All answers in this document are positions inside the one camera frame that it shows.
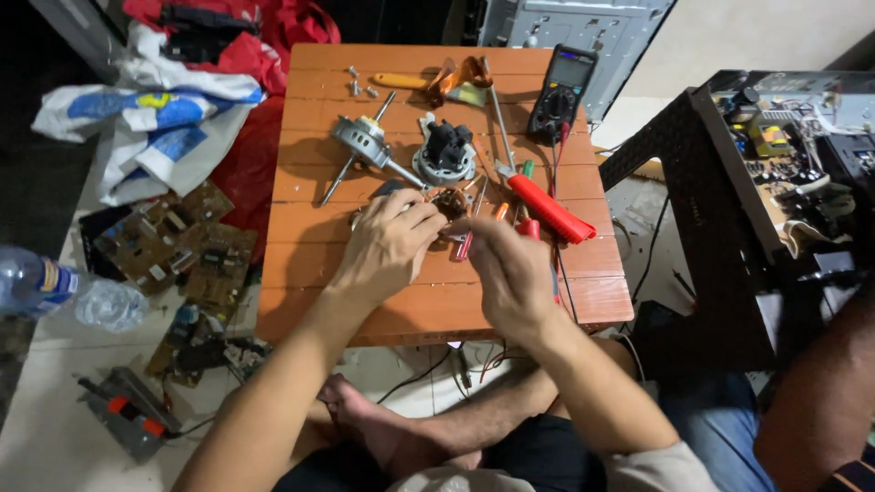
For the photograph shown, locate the person's right hand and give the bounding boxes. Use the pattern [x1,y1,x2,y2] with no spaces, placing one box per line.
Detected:
[448,216,570,344]

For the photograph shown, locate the person's left hand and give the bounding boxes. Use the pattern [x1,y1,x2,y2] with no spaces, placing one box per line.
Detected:
[328,189,449,313]

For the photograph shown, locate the copper wound motor stator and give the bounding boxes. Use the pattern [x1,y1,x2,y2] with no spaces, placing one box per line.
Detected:
[420,186,474,241]

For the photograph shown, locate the grey motor cover black part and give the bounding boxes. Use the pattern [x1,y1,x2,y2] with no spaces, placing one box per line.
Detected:
[412,113,478,187]

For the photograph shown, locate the black multimeter lead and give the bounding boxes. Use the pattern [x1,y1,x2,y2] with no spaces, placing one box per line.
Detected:
[549,122,581,323]

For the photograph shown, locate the silver motor rotor with shaft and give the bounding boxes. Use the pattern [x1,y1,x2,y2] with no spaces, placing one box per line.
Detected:
[319,91,429,206]

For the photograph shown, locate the long metal rod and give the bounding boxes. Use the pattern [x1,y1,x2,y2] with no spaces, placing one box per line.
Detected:
[481,57,515,172]

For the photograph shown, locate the black digital multimeter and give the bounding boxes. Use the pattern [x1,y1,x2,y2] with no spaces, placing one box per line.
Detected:
[525,44,600,145]

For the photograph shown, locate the person's legs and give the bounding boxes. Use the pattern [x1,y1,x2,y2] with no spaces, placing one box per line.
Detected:
[273,338,643,492]

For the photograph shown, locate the square brown circuit board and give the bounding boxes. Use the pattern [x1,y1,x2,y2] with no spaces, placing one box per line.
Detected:
[180,224,258,310]

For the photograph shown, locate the black plastic stool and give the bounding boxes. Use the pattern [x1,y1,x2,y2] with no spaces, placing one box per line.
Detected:
[599,87,783,374]

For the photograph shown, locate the grey metal chassis panel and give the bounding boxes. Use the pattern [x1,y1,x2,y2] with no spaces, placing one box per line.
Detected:
[478,0,676,124]

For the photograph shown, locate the large brown circuit board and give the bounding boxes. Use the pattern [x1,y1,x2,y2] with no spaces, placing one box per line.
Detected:
[94,180,235,296]

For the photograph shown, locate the white and blue plastic bag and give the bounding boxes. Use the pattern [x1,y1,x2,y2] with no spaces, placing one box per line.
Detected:
[31,22,265,206]

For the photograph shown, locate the black bag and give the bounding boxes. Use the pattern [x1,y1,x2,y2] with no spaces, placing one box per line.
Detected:
[160,3,259,64]

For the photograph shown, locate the person's grey shirt sleeve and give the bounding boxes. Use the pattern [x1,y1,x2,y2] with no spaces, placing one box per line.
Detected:
[390,440,720,492]

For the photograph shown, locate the open electronics chassis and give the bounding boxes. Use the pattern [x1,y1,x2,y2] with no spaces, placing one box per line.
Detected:
[693,68,875,277]

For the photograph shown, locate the grey and orange power tool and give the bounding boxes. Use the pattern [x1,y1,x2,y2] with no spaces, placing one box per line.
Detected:
[76,366,183,463]

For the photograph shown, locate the clear plastic water bottle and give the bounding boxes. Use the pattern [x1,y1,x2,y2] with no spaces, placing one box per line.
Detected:
[0,245,149,333]

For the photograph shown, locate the small red handled screwdriver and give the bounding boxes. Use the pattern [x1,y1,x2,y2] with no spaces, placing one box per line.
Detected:
[454,178,490,262]

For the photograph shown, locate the red handled pliers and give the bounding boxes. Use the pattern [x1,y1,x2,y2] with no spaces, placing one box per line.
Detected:
[494,160,597,246]

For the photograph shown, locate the loose cables under table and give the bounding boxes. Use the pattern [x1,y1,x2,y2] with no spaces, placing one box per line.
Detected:
[376,340,530,405]

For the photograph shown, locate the yellow handled screwdriver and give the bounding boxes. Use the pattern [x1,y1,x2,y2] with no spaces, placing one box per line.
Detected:
[372,72,432,92]

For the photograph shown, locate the orange flat ribbon cable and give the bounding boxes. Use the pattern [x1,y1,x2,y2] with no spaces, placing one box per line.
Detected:
[427,56,494,108]

